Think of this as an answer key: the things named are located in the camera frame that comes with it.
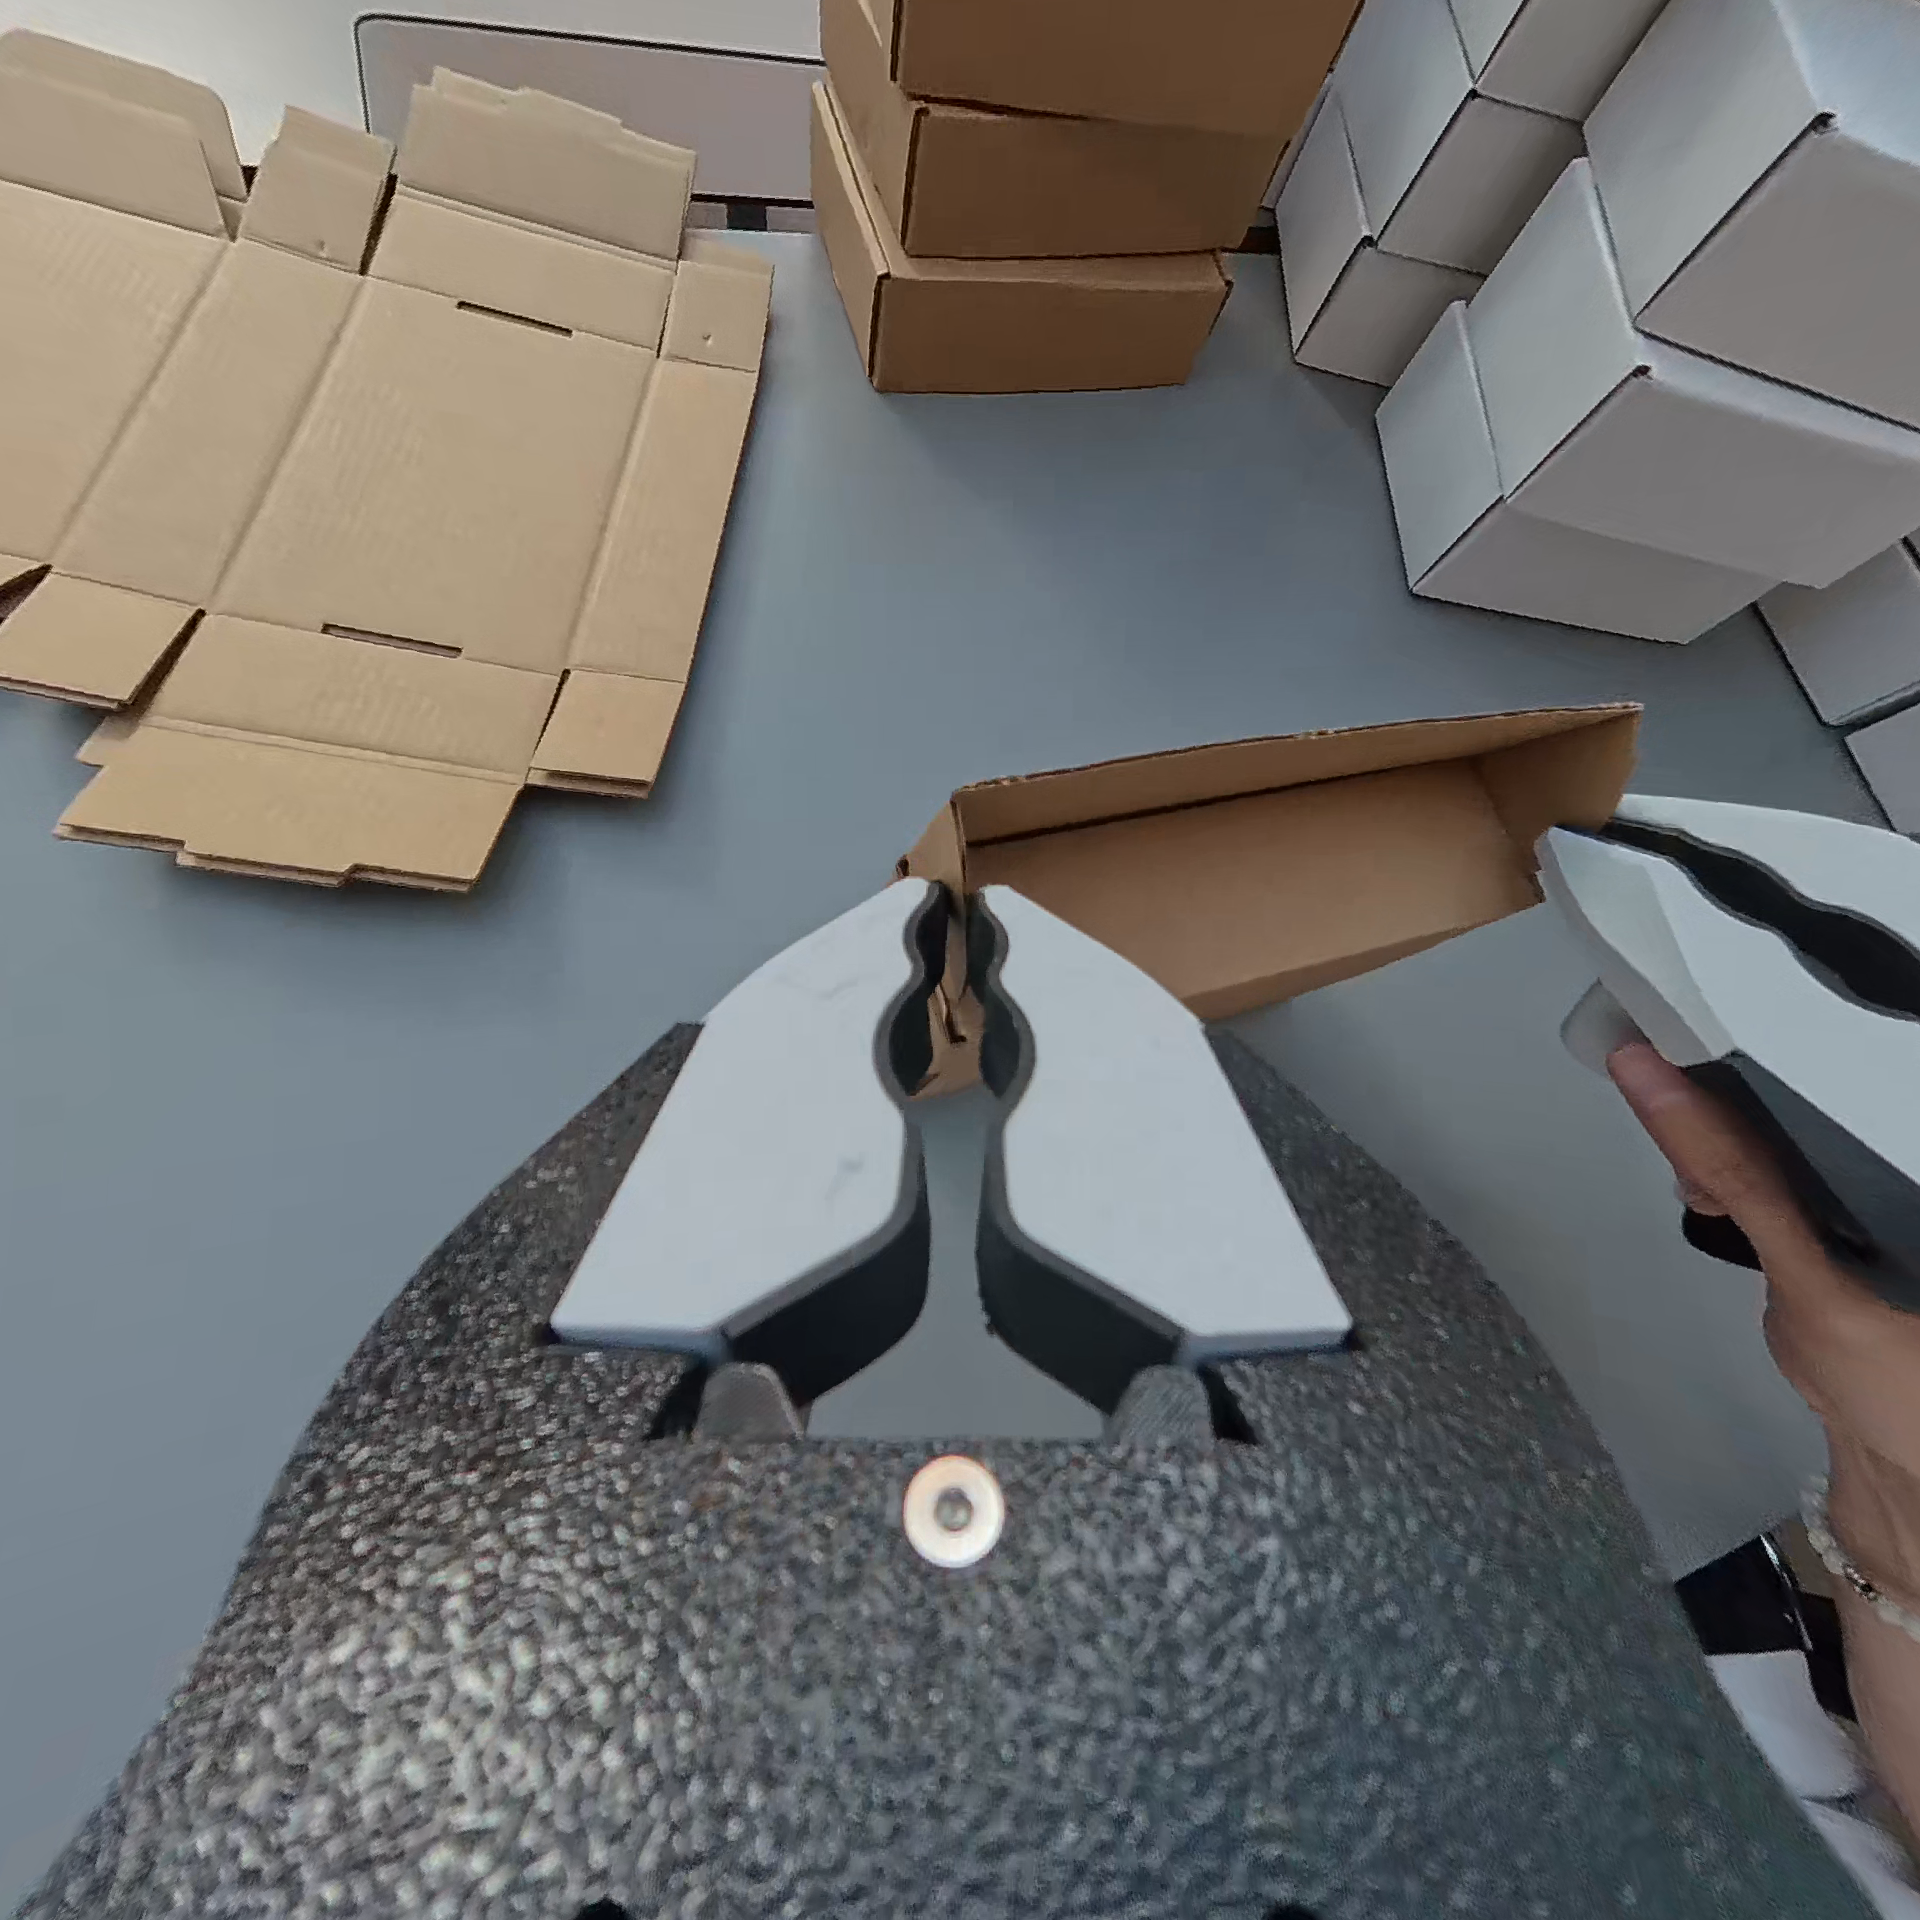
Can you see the brown cardboard box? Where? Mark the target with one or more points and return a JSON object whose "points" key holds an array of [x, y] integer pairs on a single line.
{"points": [[1275, 886], [1108, 45], [1079, 172], [1036, 324]]}

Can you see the white panel with dark rim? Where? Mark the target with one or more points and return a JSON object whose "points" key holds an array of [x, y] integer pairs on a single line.
{"points": [[764, 119]]}

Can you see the person's right hand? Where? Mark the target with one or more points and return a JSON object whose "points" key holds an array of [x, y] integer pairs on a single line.
{"points": [[1844, 1382]]}

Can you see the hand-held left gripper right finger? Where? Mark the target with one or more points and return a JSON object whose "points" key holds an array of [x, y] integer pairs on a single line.
{"points": [[1154, 1155]]}

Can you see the flat unfolded cardboard sheet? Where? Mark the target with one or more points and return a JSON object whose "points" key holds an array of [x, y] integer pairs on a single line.
{"points": [[89, 224], [421, 494]]}

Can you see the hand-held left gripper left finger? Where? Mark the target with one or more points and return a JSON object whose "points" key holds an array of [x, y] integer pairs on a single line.
{"points": [[749, 1142]]}

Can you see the closed brown cardboard box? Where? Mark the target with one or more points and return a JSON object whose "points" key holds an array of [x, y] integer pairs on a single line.
{"points": [[1036, 324], [1108, 45], [1079, 172]]}

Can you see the stack of white boxes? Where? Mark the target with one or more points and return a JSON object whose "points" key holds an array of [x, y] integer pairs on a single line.
{"points": [[1634, 347]]}

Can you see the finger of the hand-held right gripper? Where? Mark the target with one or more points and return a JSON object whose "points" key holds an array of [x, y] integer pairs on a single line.
{"points": [[1665, 960], [1799, 856]]}

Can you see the person's right forearm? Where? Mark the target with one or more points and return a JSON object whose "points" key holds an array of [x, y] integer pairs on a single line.
{"points": [[1786, 1652]]}

